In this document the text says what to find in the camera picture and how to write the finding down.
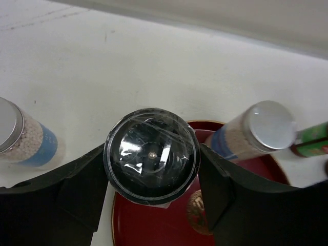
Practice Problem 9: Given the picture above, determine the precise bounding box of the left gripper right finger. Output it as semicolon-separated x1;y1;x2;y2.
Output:
198;145;327;245

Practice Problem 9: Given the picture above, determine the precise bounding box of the blue label silver cap jar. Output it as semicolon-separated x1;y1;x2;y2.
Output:
1;98;66;169

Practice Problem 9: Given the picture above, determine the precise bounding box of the black cap spice grinder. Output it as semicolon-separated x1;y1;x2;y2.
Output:
103;108;200;209

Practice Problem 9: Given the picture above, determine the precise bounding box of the round red tray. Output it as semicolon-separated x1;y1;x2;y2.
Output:
111;120;290;245

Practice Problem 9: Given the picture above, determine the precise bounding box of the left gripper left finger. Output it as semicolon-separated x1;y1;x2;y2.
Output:
1;145;108;245

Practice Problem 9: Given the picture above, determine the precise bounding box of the green label sauce bottle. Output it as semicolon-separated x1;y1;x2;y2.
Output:
290;122;328;158

